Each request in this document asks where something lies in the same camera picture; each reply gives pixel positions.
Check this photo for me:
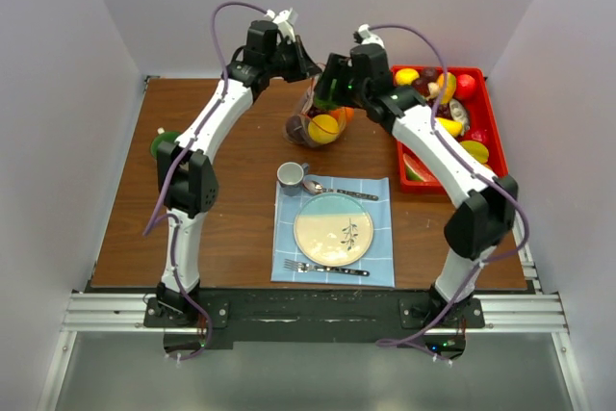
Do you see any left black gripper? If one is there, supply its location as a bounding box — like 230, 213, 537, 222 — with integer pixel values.
266, 35, 322, 84

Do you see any green bell pepper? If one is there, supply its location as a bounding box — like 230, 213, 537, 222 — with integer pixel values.
313, 97, 339, 112

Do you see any orange fruit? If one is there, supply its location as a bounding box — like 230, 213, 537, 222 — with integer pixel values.
338, 107, 354, 123

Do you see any yellow lemon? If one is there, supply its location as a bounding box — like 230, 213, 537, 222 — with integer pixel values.
308, 114, 340, 144

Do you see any clear zip top bag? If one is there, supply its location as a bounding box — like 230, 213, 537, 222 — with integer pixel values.
283, 76, 355, 148

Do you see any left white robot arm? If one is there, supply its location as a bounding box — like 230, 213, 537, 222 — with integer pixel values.
156, 11, 320, 326

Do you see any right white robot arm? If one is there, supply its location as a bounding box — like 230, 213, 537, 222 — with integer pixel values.
315, 43, 518, 327

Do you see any yellow peach top left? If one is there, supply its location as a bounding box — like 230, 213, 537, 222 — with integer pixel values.
395, 67, 421, 87

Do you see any grey mug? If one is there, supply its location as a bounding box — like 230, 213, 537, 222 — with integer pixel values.
276, 162, 310, 196

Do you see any metal spoon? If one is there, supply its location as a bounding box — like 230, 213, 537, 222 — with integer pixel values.
302, 180, 379, 201

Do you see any watermelon slice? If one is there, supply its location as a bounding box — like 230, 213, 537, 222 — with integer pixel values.
402, 153, 435, 183

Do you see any orange yellow mango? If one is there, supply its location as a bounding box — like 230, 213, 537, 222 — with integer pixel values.
436, 71, 457, 106

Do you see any red apple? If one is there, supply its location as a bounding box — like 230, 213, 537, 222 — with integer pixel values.
454, 73, 477, 101

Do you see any red plastic fruit tray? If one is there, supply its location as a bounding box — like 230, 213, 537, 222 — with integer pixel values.
397, 66, 508, 194

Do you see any beige and teal plate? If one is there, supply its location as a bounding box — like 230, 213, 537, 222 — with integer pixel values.
294, 193, 374, 267

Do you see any green glass cup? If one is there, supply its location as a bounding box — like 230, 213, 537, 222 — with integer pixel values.
149, 127, 181, 158

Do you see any yellow star fruit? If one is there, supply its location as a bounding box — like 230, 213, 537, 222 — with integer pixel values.
460, 140, 490, 165

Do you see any metal fork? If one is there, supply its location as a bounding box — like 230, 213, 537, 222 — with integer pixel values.
283, 259, 371, 277

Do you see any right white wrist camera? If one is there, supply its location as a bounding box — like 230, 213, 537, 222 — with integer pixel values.
353, 24, 385, 48

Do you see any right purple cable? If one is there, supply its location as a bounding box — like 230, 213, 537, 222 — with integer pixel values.
374, 23, 529, 350

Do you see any purple cable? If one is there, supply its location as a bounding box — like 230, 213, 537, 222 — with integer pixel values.
374, 23, 529, 350
142, 1, 270, 362

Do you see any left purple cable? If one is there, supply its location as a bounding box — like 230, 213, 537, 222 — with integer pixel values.
142, 1, 270, 362

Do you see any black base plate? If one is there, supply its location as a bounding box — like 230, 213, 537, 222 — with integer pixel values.
142, 288, 482, 350

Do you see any aluminium frame rail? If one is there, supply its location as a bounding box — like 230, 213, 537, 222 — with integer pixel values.
61, 294, 569, 334

